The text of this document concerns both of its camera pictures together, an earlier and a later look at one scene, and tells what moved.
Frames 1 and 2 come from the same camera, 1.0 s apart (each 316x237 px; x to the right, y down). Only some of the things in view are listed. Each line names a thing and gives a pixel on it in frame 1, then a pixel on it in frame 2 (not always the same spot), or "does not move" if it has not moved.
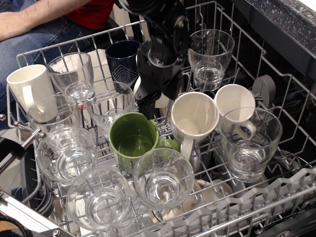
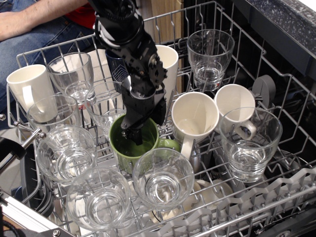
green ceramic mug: [133, 134] does not move
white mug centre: [194, 115] does not move
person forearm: [13, 23] does not move
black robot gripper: [152, 78] to [138, 110]
